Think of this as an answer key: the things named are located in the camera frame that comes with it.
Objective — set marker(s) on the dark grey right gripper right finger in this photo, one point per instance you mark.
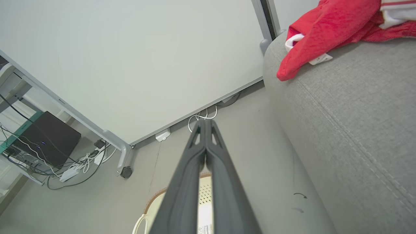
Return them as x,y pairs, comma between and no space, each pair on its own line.
227,208

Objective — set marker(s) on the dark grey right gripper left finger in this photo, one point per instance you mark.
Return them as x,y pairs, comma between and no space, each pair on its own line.
182,201

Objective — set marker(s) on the red garment with white cuffs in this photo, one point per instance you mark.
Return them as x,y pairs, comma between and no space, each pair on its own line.
334,22

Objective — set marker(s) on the red garment with white print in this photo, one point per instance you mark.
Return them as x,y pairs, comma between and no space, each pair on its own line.
398,16

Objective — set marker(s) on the white perforated laundry basket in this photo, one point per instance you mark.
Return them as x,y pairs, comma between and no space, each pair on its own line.
205,195

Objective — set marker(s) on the black caster wheel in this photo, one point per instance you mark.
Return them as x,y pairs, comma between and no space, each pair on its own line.
126,172

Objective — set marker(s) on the small white plastic box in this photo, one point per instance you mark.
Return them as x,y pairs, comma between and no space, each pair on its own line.
162,135

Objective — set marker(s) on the white power strip black adapter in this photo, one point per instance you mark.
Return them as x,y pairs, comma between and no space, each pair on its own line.
100,154

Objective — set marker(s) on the long white power strip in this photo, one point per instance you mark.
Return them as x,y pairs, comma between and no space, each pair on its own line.
69,174

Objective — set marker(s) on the black computer box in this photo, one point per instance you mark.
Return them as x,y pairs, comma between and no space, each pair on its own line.
48,139

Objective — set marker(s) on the grey fabric sofa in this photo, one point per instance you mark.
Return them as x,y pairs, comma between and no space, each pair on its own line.
357,136

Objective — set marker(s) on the wide white partition panel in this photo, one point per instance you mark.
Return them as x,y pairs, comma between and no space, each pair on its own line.
130,58

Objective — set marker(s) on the teal edged shelf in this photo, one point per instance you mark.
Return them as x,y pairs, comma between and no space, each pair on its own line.
19,130

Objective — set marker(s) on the grey metal desk frame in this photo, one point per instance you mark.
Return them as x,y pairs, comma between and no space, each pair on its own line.
14,94

